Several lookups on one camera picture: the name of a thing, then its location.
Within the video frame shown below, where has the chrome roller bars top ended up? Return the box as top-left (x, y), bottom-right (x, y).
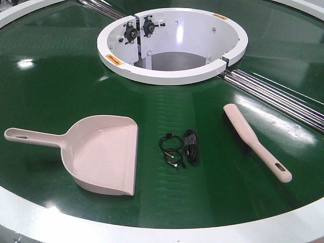
top-left (77, 0), bottom-right (126, 20)

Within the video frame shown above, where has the beige hand brush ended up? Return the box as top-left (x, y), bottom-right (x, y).
top-left (223, 103), bottom-right (293, 183)

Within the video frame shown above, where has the beige plastic dustpan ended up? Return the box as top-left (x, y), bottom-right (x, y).
top-left (4, 115), bottom-right (138, 196)

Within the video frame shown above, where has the black bearing mount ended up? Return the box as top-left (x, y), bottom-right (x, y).
top-left (124, 22), bottom-right (138, 45)
top-left (142, 15), bottom-right (166, 37)

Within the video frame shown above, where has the white far outer rim left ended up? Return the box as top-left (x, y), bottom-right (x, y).
top-left (1, 0), bottom-right (63, 28)

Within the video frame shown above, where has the thin black cable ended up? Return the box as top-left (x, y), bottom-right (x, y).
top-left (159, 134), bottom-right (187, 170)

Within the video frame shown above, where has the white outer conveyor rim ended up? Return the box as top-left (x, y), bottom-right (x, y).
top-left (1, 188), bottom-right (323, 242)

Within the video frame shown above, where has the white far outer rim right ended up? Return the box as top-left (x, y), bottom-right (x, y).
top-left (274, 0), bottom-right (323, 20)

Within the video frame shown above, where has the white inner conveyor ring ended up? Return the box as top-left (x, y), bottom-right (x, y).
top-left (96, 7), bottom-right (249, 86)

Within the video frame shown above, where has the black bearing mount left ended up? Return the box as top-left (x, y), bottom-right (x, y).
top-left (124, 22), bottom-right (138, 45)

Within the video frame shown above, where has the black bearing mount right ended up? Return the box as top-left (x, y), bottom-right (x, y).
top-left (142, 15), bottom-right (166, 37)

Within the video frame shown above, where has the black usb cable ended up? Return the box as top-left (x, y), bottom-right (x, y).
top-left (183, 129), bottom-right (199, 164)

